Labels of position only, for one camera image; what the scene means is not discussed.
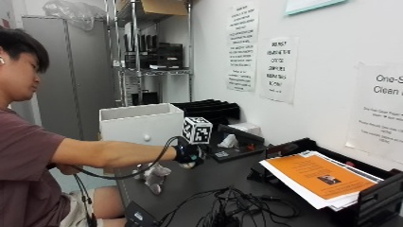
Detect grey metal cabinet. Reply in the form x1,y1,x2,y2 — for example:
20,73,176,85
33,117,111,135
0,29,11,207
21,15,119,141

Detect the person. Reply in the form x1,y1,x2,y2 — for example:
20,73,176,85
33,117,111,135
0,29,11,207
0,27,128,227

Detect brown cardboard box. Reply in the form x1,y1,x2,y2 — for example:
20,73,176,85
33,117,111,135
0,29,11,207
117,0,189,17

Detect short printed wall notice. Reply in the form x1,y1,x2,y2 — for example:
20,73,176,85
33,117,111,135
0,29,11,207
258,37,299,105

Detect orange paper sheet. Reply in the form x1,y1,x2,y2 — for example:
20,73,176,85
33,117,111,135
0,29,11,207
266,153,378,201

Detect stack of white papers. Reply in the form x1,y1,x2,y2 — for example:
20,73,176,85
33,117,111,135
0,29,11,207
258,149,386,212

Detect teal-edged wall board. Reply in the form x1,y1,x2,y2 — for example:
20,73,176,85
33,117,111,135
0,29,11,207
285,0,349,16

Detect black glove cable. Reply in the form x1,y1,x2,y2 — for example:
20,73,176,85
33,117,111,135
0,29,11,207
71,135,182,227

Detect clear plastic bag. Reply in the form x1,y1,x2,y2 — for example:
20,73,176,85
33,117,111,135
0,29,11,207
41,0,108,32

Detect white cardboard box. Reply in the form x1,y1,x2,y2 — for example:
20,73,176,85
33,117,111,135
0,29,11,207
228,122,263,138

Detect small white object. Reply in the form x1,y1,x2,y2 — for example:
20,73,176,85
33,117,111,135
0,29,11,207
217,133,240,149

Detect bundle of black cables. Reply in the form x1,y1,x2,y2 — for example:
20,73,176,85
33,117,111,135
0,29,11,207
157,186,302,227

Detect grey soft toy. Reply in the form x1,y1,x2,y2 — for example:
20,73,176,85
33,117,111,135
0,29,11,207
133,163,173,196

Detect white drawer box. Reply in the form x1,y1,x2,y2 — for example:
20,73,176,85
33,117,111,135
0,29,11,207
99,102,186,147

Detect small black device box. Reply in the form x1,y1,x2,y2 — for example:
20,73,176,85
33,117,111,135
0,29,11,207
124,201,161,227

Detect large printed wall notice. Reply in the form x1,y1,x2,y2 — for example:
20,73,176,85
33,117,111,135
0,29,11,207
345,61,403,165

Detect metal wire shelf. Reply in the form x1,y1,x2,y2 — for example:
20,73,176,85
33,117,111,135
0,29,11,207
105,0,196,108

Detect stack of black file trays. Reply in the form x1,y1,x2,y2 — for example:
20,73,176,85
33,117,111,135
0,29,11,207
170,98,242,127

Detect tall printed wall notice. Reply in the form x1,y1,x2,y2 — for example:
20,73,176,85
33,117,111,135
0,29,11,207
225,2,261,93

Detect black paper tray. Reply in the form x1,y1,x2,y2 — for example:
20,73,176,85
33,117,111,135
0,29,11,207
246,137,403,227

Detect white marker cube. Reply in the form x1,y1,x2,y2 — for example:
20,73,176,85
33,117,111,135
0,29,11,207
181,116,214,146

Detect black organizers on shelf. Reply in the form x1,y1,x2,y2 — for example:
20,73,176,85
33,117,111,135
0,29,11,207
123,33,185,70

